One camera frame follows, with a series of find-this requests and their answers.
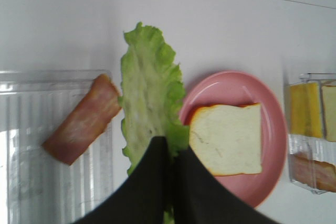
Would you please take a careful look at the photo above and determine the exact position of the pink round plate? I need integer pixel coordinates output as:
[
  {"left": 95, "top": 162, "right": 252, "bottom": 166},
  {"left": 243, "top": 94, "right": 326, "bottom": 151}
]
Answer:
[{"left": 179, "top": 71, "right": 288, "bottom": 208}]

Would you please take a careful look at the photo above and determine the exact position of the clear right plastic container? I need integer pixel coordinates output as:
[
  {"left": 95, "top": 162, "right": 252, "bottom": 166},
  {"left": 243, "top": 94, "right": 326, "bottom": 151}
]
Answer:
[{"left": 284, "top": 73, "right": 335, "bottom": 194}]

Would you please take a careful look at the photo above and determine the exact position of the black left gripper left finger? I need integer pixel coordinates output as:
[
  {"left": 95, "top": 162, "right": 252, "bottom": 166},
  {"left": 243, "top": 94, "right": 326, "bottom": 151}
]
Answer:
[{"left": 75, "top": 136, "right": 167, "bottom": 223}]

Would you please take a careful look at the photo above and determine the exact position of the clear left plastic container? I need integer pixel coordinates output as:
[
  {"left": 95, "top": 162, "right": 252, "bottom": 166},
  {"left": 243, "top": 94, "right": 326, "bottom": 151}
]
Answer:
[{"left": 0, "top": 69, "right": 115, "bottom": 224}]

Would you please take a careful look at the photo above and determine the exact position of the yellow cheese slice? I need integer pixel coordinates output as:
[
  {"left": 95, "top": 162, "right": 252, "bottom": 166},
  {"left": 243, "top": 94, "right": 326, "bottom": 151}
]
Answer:
[{"left": 290, "top": 82, "right": 323, "bottom": 138}]

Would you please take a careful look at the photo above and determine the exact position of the green lettuce leaf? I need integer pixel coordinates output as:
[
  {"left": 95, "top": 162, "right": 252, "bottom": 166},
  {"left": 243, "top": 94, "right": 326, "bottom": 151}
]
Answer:
[{"left": 117, "top": 22, "right": 190, "bottom": 224}]

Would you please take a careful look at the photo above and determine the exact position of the clear plastic container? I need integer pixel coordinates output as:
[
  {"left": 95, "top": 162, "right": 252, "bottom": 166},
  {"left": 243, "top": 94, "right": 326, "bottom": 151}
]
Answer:
[
  {"left": 284, "top": 73, "right": 335, "bottom": 194},
  {"left": 0, "top": 69, "right": 115, "bottom": 224}
]

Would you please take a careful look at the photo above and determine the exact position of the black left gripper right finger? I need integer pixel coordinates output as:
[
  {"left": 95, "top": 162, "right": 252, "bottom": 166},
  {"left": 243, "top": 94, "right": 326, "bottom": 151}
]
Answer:
[{"left": 173, "top": 148, "right": 276, "bottom": 223}]

